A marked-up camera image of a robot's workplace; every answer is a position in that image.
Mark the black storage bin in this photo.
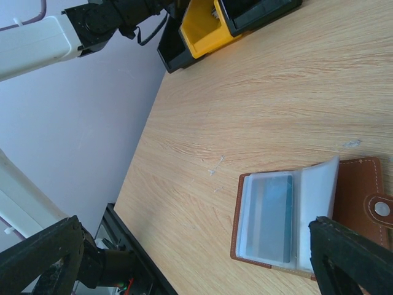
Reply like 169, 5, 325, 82
157, 17, 200, 74
219, 0, 303, 37

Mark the blue card in sleeve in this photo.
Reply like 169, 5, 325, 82
239, 174, 293, 266

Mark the yellow storage bin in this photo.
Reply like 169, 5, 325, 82
180, 0, 241, 59

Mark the black storage bin left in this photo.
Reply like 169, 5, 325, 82
157, 17, 200, 74

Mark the brown leather card holder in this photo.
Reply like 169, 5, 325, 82
230, 157, 392, 279

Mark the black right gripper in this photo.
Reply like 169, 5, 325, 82
1, 216, 136, 294

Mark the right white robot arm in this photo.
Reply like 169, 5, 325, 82
1, 155, 392, 294

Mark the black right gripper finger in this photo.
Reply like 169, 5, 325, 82
309, 216, 392, 294

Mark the black enclosure frame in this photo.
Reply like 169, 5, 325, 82
101, 203, 177, 294

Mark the black storage bin right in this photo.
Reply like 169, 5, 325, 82
219, 0, 303, 37

